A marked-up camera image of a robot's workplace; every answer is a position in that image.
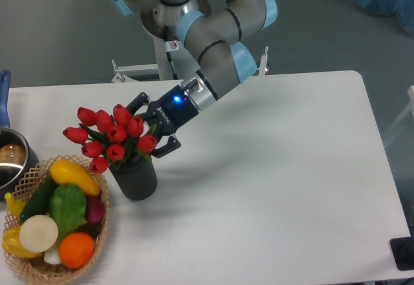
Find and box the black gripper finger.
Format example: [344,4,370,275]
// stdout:
[125,92,151,115]
[151,125,181,158]

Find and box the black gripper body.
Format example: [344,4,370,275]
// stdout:
[145,85,199,136]

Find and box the red tulip bouquet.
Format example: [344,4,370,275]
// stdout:
[63,104,157,173]

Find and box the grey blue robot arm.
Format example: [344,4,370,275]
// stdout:
[111,0,278,158]

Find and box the dark grey ribbed vase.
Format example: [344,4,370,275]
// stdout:
[109,156,158,201]

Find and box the yellow squash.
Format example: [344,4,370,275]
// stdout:
[49,159,101,196]

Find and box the green lettuce leaf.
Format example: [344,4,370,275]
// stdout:
[49,184,86,242]

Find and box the orange fruit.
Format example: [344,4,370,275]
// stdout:
[59,232,94,269]

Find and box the green cucumber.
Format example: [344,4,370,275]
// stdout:
[19,175,58,223]

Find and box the white round radish slice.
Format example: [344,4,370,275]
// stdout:
[19,215,58,253]

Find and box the white leek stalk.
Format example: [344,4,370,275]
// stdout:
[43,242,61,265]

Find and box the yellow banana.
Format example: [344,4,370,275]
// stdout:
[5,193,26,218]

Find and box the woven wicker basket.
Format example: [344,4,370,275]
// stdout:
[1,155,109,284]

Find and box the yellow bell pepper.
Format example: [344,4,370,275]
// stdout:
[3,226,41,259]

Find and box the black device at edge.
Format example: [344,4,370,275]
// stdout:
[389,237,413,271]

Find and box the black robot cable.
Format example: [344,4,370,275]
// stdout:
[163,25,179,81]

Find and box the blue handled saucepan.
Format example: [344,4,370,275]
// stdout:
[1,70,38,202]

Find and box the white frame at right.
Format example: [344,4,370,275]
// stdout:
[382,85,413,148]

